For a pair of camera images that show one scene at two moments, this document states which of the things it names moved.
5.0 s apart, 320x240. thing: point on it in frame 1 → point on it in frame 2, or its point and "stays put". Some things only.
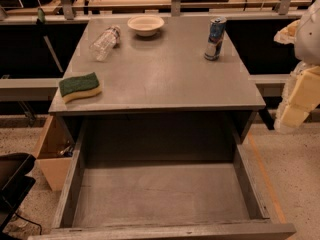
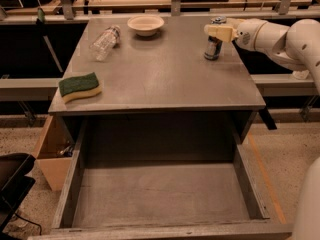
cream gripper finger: [287, 35] → [234, 21]
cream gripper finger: [301, 96] → [223, 33]
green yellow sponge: [79, 87] stays put
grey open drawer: [160, 178] stays put
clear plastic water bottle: [105, 43] stays put
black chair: [15, 184] stays put
